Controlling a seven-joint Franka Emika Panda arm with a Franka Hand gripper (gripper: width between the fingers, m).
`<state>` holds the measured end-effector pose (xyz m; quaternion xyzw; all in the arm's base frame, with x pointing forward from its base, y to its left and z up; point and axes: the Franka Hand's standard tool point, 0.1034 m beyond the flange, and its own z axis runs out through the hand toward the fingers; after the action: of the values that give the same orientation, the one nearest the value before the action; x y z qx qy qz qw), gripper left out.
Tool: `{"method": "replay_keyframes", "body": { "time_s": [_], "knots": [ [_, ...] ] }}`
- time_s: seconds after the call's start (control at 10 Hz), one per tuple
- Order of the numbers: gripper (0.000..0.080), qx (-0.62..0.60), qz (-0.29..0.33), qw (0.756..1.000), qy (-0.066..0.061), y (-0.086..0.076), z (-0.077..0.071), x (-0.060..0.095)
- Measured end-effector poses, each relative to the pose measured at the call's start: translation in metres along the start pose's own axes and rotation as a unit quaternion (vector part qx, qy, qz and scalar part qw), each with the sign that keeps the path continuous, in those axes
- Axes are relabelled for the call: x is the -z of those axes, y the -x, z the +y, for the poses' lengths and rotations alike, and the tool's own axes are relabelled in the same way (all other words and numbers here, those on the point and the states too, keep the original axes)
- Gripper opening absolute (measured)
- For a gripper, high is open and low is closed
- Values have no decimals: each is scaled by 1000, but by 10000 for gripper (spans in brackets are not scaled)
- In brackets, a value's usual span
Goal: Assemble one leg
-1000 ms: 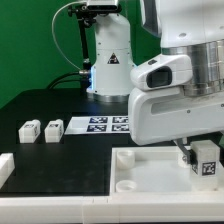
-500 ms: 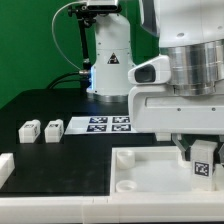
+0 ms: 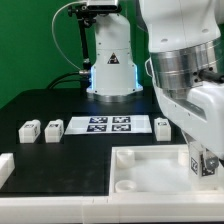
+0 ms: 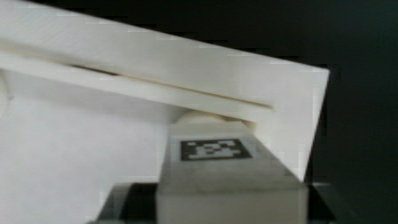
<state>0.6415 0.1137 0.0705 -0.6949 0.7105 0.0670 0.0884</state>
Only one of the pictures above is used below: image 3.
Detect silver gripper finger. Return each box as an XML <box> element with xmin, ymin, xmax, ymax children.
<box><xmin>203</xmin><ymin>150</ymin><xmax>219</xmax><ymax>170</ymax></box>

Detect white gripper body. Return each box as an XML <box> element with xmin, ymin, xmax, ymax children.
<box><xmin>154</xmin><ymin>81</ymin><xmax>224</xmax><ymax>160</ymax></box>

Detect white square tabletop part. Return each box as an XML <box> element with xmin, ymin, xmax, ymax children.
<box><xmin>109</xmin><ymin>145</ymin><xmax>224</xmax><ymax>203</ymax></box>

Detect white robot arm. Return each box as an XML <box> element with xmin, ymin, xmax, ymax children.
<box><xmin>139</xmin><ymin>0</ymin><xmax>224</xmax><ymax>170</ymax></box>

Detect white U-shaped obstacle fence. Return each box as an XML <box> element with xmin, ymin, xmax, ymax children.
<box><xmin>0</xmin><ymin>153</ymin><xmax>224</xmax><ymax>224</ymax></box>

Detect white sheet with fiducial tags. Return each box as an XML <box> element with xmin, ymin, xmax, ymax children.
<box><xmin>65</xmin><ymin>115</ymin><xmax>152</xmax><ymax>135</ymax></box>

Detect black camera stand pole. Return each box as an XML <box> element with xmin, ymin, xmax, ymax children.
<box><xmin>68</xmin><ymin>4</ymin><xmax>96</xmax><ymax>90</ymax></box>

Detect black cables on table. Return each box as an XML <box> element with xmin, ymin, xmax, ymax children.
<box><xmin>46</xmin><ymin>72</ymin><xmax>91</xmax><ymax>90</ymax></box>

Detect grey camera on stand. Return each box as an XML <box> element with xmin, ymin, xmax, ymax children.
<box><xmin>86</xmin><ymin>0</ymin><xmax>119</xmax><ymax>12</ymax></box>

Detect grey cable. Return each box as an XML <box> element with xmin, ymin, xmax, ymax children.
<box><xmin>51</xmin><ymin>1</ymin><xmax>88</xmax><ymax>72</ymax></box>

